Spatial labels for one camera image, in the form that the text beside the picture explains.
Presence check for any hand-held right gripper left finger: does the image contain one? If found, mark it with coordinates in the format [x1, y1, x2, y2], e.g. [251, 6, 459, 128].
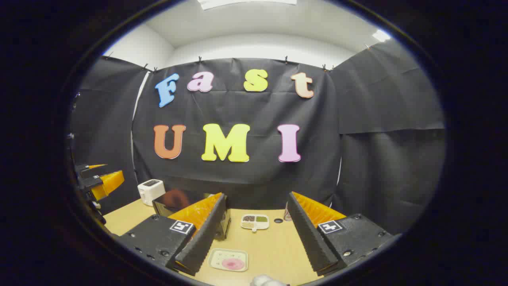
[118, 192, 229, 277]

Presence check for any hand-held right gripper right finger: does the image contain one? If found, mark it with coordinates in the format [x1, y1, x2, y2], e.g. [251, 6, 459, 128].
[286, 191, 394, 276]

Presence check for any white rectangular plate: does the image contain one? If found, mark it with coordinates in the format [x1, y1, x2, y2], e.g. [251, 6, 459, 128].
[208, 248, 249, 272]

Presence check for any pink round food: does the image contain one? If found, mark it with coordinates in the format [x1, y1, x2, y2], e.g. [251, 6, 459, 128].
[222, 258, 245, 271]

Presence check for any black electric oven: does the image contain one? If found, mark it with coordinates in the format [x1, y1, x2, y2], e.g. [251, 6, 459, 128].
[152, 189, 231, 241]

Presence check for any white toaster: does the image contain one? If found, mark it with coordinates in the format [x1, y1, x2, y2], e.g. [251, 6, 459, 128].
[137, 179, 166, 207]

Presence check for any white divided dish with grains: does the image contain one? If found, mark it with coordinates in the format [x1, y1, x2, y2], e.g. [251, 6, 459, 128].
[241, 214, 270, 232]

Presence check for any black backdrop cloth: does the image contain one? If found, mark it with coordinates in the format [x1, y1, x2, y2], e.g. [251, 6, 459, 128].
[69, 40, 447, 236]

